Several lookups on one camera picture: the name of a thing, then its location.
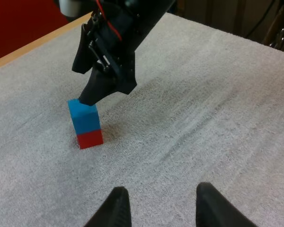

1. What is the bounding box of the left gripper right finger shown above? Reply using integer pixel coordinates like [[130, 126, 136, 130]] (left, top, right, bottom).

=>
[[195, 182, 258, 227]]

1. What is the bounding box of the red cube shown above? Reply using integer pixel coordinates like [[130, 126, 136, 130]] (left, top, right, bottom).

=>
[[75, 129, 104, 150]]

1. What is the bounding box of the blue cube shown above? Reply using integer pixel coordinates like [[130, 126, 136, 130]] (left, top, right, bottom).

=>
[[67, 98, 102, 137]]

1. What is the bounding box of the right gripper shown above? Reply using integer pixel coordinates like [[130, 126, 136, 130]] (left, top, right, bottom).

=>
[[71, 0, 176, 106]]

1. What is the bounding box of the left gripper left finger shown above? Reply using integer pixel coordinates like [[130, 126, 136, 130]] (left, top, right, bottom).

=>
[[84, 186, 133, 227]]

